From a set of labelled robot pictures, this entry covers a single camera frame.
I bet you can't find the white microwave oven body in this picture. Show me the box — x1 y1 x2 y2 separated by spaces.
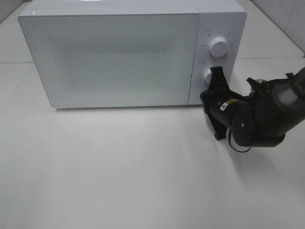
18 0 247 105

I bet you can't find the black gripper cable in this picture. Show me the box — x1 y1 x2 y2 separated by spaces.
226 130 251 154

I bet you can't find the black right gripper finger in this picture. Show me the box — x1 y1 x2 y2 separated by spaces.
208 66 230 92

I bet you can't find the white microwave door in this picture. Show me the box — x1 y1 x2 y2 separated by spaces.
19 14 198 108

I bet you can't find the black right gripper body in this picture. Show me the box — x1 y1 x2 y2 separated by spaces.
200 89 254 146

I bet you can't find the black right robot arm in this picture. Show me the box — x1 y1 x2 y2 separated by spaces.
200 66 305 147

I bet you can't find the white control knob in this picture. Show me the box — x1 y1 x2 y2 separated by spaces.
203 69 212 84
208 36 229 57

